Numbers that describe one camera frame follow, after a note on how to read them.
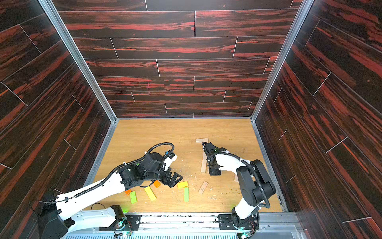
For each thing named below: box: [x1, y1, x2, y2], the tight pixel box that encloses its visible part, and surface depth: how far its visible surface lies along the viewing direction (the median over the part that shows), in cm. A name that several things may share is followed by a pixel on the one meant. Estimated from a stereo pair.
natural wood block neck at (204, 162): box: [200, 150, 207, 173], surface depth 95 cm
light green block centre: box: [184, 186, 190, 203], surface depth 84 cm
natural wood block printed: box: [197, 180, 209, 195], surface depth 86 cm
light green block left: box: [129, 190, 138, 204], surface depth 83 cm
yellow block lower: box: [144, 186, 157, 202], surface depth 84 cm
